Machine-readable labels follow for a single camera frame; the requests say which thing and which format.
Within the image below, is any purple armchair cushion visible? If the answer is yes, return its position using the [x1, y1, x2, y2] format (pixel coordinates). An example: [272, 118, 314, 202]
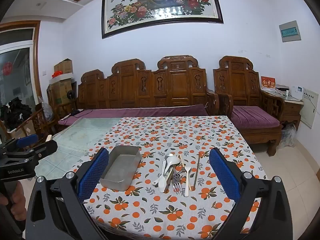
[230, 106, 280, 130]

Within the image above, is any white cardboard box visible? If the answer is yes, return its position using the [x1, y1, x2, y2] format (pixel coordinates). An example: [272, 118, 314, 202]
[49, 73, 74, 84]

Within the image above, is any wooden chair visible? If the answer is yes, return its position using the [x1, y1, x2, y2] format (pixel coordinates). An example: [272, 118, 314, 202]
[30, 102, 58, 150]

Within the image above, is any brown cardboard box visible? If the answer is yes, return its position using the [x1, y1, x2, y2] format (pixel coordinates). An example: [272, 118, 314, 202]
[54, 59, 73, 75]

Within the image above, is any grey plastic bag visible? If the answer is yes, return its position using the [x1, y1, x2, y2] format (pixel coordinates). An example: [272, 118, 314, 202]
[41, 102, 54, 120]

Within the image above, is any thin white spoon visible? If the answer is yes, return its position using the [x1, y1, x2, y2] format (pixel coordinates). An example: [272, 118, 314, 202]
[184, 166, 192, 197]

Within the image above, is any dark brown chopstick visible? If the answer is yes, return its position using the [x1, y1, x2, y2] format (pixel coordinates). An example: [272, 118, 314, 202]
[164, 169, 174, 193]
[193, 151, 200, 189]

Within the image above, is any large white ceramic spoon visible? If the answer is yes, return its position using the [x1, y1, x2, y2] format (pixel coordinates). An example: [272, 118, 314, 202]
[152, 155, 180, 186]

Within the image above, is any pile of black clothes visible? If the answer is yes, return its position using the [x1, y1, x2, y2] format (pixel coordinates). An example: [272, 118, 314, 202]
[0, 97, 33, 133]

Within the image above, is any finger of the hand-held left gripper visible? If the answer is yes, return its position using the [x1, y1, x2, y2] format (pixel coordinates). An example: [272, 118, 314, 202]
[0, 134, 39, 153]
[5, 140, 59, 166]

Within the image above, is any carved wooden sofa bench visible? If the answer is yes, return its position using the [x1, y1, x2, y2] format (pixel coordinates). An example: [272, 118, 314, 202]
[74, 55, 220, 128]

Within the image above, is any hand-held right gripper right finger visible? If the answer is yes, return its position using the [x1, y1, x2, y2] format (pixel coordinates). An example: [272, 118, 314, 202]
[209, 147, 294, 240]

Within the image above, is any clear plastic bag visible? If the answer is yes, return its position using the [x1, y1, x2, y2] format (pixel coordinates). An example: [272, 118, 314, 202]
[279, 124, 298, 148]

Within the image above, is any wooden framed glass door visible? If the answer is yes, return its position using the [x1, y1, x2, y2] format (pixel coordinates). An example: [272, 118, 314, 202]
[0, 21, 42, 140]

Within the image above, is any rectangular metal tray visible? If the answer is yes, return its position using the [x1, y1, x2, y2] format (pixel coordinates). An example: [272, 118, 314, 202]
[99, 145, 142, 192]

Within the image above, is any large green print cardboard box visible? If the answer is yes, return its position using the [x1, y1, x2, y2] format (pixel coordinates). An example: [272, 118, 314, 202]
[47, 80, 75, 105]

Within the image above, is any red printed box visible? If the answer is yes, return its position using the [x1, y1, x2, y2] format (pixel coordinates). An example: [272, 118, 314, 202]
[261, 76, 276, 91]

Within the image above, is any orange fruit print tablecloth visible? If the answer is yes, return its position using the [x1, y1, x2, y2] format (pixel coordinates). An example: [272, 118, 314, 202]
[71, 116, 268, 239]

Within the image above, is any grey wall breaker box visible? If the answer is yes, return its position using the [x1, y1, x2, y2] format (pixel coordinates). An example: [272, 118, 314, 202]
[279, 20, 301, 42]

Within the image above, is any metal spoon with slotted handle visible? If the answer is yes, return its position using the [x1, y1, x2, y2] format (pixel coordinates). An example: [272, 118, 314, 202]
[164, 152, 181, 183]

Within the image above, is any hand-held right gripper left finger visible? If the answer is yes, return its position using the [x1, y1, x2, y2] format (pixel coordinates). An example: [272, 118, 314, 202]
[25, 147, 110, 240]

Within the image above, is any black cable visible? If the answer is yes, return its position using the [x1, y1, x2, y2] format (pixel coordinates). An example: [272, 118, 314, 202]
[60, 109, 93, 120]

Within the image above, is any small white grey box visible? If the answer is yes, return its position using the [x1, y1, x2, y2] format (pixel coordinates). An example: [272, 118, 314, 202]
[275, 85, 290, 97]

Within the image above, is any framed peacock flower painting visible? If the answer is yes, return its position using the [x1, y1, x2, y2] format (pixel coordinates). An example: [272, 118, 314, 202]
[101, 0, 224, 40]

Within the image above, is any person's left hand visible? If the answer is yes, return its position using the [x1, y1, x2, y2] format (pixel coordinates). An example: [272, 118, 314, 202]
[0, 186, 27, 214]

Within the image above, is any beige wall cabinet door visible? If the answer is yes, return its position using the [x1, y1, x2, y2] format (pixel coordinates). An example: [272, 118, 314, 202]
[300, 88, 318, 129]

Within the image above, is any metal fork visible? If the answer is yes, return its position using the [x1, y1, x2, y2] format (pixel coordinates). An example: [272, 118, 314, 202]
[172, 167, 183, 195]

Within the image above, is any red round window decoration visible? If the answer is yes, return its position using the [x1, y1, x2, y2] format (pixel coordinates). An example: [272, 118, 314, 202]
[1, 61, 13, 75]

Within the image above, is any light wooden chopstick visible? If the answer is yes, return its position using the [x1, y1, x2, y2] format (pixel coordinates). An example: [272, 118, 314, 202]
[178, 154, 192, 191]

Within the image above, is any wooden side table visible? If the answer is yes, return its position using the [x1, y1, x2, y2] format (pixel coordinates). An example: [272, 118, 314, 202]
[262, 90, 304, 130]

